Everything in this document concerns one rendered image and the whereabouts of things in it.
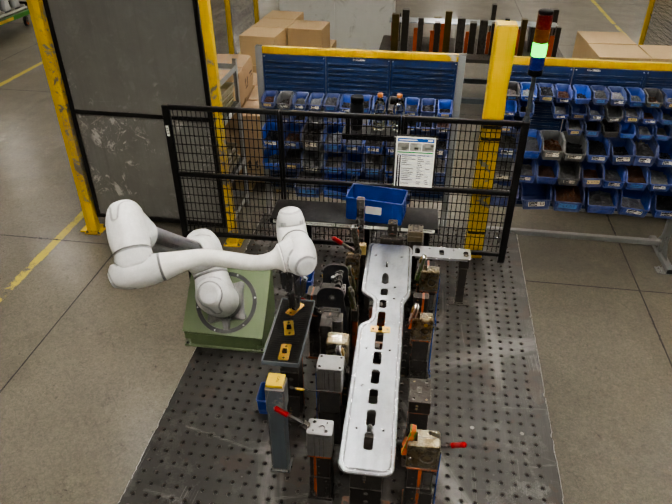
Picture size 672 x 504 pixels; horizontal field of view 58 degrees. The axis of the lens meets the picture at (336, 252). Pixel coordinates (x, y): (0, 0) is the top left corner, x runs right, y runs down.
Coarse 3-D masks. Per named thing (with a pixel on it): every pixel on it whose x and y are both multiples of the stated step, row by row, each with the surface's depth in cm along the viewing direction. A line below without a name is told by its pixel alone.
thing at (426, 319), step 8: (416, 320) 255; (424, 320) 254; (432, 320) 254; (416, 328) 257; (424, 328) 257; (432, 328) 257; (416, 336) 260; (424, 336) 259; (432, 336) 260; (416, 344) 263; (424, 344) 262; (416, 352) 265; (424, 352) 264; (416, 360) 268; (424, 360) 267; (408, 368) 277; (416, 368) 270; (424, 368) 269; (408, 376) 273; (416, 376) 272; (424, 376) 272
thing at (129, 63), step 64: (64, 0) 406; (128, 0) 399; (192, 0) 390; (64, 64) 432; (128, 64) 423; (192, 64) 416; (64, 128) 458; (128, 128) 452; (192, 128) 444; (128, 192) 484; (192, 192) 477
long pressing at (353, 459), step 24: (384, 264) 295; (408, 264) 295; (384, 288) 280; (408, 288) 280; (384, 312) 265; (360, 336) 252; (384, 336) 252; (360, 360) 240; (384, 360) 240; (360, 384) 230; (384, 384) 230; (360, 408) 220; (384, 408) 220; (360, 432) 211; (384, 432) 211; (360, 456) 203; (384, 456) 203
